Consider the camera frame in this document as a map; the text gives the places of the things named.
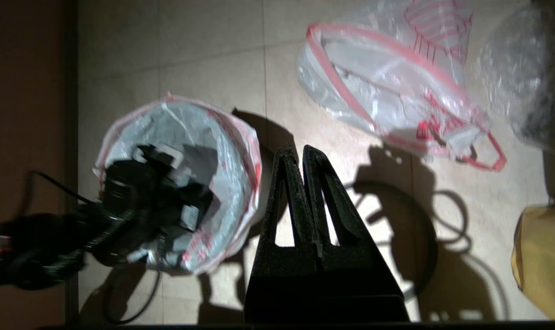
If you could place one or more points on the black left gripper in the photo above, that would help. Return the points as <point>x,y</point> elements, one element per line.
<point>153,197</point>

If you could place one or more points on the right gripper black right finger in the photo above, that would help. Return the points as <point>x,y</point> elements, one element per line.
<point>350,275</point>

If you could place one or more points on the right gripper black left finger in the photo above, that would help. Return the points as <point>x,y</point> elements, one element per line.
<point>282,275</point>

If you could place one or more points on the white plastic bag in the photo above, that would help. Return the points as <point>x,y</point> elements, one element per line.
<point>231,151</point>

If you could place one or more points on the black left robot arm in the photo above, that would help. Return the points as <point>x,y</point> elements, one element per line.
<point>30,252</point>

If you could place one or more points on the yellow plastic bag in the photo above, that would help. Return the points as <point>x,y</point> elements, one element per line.
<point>543,261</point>

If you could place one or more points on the crumpled clear plastic bag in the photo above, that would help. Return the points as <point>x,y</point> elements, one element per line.
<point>529,68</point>

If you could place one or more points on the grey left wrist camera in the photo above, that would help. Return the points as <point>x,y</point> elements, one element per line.
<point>165,156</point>

